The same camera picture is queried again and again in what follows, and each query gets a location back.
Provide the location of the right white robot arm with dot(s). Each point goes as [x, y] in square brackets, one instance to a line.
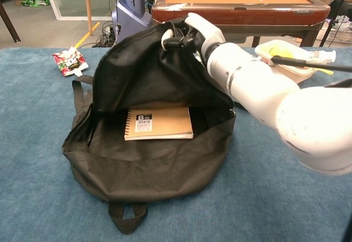
[261, 88]

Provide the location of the brown mahjong table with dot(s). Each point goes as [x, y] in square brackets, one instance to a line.
[247, 16]

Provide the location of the brown spiral notebook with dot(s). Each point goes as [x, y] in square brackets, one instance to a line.
[165, 123]

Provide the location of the wooden pole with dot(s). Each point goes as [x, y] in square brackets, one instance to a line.
[88, 5]

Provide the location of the black fabric backpack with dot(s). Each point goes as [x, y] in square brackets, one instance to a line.
[137, 170]

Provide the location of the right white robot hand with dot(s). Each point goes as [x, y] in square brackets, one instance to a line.
[206, 33]

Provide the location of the white squeeze tube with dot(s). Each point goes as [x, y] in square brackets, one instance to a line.
[327, 56]

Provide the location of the black tripod stand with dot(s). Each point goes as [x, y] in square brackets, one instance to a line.
[330, 28]

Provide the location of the yellow plastic spoon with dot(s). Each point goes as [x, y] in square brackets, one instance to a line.
[328, 72]

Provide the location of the blue table mat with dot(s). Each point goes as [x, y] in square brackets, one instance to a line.
[33, 143]

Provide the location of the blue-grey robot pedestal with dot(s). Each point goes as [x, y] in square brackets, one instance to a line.
[132, 13]

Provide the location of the red snack pouch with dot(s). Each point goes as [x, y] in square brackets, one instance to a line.
[68, 61]

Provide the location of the green cloth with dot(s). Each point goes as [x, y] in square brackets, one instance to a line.
[35, 1]

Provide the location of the dark brown table leg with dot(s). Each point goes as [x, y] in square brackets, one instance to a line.
[9, 24]

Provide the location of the beige plastic tray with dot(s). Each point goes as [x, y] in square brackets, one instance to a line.
[295, 74]

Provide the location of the white plastic basket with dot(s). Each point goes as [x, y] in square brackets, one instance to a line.
[338, 37]

